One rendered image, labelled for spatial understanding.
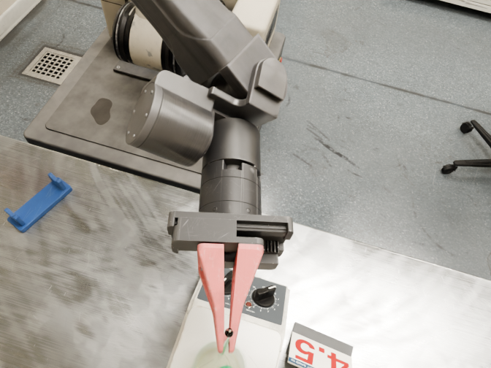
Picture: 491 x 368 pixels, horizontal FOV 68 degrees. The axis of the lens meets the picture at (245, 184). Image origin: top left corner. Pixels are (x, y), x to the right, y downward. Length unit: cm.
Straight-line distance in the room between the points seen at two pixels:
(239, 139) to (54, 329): 39
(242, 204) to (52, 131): 104
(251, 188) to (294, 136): 140
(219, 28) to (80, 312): 43
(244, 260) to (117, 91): 112
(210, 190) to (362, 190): 137
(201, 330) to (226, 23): 34
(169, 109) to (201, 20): 9
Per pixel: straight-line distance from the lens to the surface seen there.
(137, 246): 60
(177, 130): 31
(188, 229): 29
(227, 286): 52
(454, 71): 243
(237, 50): 36
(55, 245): 64
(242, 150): 33
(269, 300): 52
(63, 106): 134
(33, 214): 66
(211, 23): 36
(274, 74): 36
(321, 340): 58
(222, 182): 31
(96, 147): 121
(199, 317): 48
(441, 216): 176
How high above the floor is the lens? 131
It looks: 59 degrees down
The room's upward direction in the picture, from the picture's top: 11 degrees clockwise
